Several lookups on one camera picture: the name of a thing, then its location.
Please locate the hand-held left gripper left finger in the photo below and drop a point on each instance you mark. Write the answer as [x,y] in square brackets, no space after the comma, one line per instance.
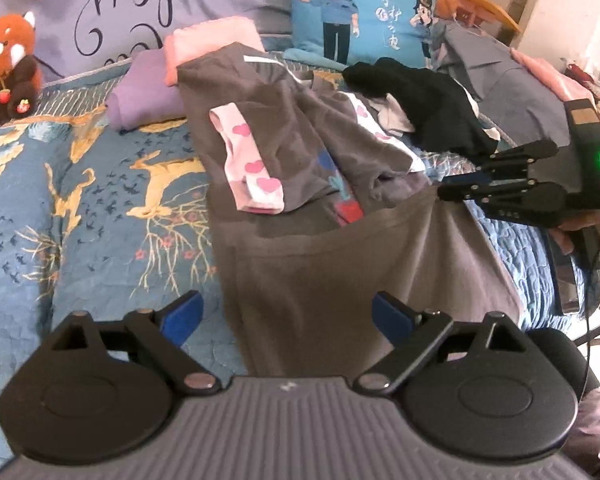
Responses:
[185,317]

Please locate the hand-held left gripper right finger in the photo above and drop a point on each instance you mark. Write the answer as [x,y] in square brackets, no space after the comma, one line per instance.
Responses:
[392,317]

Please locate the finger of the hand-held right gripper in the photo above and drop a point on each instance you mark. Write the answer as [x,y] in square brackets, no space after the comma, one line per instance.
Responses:
[520,200]
[525,160]

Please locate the grey flower-print t-shirt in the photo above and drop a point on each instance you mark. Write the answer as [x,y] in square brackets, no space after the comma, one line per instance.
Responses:
[330,285]

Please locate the pink heart-print garment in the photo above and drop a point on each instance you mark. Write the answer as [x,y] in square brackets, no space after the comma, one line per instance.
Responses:
[240,150]

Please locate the person's right hand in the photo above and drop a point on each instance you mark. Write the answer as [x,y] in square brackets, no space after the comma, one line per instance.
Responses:
[564,240]

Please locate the red basket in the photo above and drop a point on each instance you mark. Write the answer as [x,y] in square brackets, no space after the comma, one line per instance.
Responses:
[580,71]

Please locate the salmon pink towel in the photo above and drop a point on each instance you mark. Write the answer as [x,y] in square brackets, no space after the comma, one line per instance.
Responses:
[545,72]

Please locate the black smartphone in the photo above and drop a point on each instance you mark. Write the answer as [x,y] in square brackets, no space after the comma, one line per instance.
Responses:
[564,285]

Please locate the black garment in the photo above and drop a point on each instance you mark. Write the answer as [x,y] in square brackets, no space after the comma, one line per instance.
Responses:
[430,105]

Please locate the blue floral quilt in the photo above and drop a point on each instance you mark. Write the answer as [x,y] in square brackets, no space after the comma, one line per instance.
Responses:
[80,235]

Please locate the white cabinet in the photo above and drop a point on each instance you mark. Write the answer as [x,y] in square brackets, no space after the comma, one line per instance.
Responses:
[565,5]

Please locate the yellow wooden stick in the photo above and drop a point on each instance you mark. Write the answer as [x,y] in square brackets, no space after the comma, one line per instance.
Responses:
[480,4]

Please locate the orange bag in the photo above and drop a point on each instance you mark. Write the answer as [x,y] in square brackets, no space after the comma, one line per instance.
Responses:
[447,6]

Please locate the blue cartoon-print pillow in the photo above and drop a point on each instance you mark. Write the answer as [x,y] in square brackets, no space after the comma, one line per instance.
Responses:
[365,10]

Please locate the folded purple cloth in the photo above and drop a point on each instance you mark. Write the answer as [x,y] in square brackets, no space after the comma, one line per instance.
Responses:
[145,95]

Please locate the folded pink towel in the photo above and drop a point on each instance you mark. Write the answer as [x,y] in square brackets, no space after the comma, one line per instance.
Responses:
[210,40]

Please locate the red panda plush toy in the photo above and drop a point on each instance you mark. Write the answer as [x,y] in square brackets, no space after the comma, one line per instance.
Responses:
[7,60]

